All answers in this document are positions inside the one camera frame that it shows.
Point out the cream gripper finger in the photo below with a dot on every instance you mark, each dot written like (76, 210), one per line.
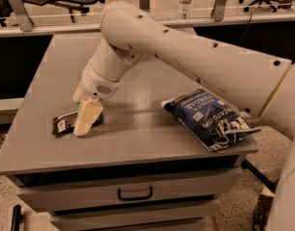
(79, 94)
(89, 111)

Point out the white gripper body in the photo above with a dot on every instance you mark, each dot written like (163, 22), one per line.
(95, 84)

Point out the black rxbar chocolate wrapper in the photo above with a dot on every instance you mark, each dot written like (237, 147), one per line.
(64, 124)

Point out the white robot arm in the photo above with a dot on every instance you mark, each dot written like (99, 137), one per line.
(259, 82)

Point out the grey drawer cabinet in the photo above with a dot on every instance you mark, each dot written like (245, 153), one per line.
(138, 145)

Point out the blue potato chips bag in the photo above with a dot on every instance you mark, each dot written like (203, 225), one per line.
(214, 123)

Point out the clear plastic water bottle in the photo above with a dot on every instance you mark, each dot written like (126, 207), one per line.
(184, 9)

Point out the colourful snack bag on floor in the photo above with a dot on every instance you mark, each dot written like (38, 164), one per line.
(262, 209)

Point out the grey metal railing post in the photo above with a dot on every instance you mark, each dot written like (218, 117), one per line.
(23, 20)

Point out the black drawer handle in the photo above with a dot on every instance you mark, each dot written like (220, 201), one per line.
(135, 195)

